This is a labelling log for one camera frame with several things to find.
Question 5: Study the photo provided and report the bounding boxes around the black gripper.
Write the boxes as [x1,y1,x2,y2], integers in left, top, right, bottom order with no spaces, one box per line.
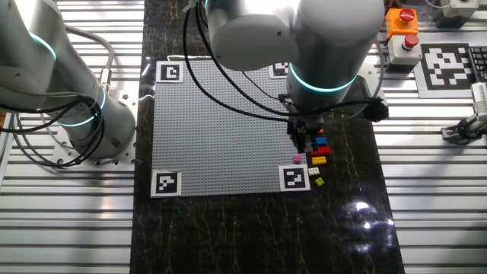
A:
[285,113,324,155]

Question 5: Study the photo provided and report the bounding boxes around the grey Lego baseplate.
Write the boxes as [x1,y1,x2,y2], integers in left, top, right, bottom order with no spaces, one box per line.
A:
[151,59,311,198]

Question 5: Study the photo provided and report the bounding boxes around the black white fiducial marker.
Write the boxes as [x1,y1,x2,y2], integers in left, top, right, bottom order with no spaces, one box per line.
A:
[269,62,290,80]
[150,169,183,198]
[155,60,184,83]
[278,164,311,193]

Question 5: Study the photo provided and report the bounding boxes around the black marble pattern mat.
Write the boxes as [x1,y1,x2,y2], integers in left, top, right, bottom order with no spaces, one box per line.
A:
[129,0,405,274]

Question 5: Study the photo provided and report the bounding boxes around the grey emergency stop box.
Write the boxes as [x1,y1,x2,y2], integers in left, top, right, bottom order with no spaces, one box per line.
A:
[387,33,423,73]

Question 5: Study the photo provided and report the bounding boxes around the orange emergency stop box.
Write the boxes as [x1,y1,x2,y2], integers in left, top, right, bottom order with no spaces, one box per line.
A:
[384,7,420,39]

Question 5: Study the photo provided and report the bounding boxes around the large fiducial marker sheet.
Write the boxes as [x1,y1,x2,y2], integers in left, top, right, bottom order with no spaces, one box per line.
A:
[413,42,480,99]

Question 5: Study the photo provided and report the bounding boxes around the aluminium robot mounting plate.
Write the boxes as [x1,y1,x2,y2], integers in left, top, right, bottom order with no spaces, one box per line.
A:
[51,90,138,167]

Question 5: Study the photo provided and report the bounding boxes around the black keyboard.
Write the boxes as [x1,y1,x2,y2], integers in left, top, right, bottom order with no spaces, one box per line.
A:
[467,45,487,83]

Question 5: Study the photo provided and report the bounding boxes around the white box device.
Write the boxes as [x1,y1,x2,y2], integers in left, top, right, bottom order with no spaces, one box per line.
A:
[433,0,479,28]

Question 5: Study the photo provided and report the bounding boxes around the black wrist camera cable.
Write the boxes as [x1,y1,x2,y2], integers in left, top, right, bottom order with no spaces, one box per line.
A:
[196,0,381,119]

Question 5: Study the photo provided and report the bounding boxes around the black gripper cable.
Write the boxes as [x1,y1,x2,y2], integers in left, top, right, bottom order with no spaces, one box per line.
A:
[182,0,294,123]

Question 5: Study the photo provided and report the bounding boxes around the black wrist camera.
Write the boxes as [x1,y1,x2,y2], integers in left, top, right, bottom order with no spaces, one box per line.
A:
[364,97,390,123]

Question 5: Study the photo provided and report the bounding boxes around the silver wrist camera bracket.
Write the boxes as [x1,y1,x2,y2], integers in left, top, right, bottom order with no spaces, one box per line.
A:
[355,62,389,107]

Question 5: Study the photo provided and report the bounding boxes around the metal camera mount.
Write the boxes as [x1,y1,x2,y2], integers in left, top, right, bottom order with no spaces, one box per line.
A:
[441,113,487,145]

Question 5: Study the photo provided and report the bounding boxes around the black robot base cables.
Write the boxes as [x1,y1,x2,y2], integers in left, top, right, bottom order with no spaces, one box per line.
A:
[0,85,106,168]

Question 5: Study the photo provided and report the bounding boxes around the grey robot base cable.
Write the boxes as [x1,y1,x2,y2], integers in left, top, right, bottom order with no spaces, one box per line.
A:
[62,24,116,93]

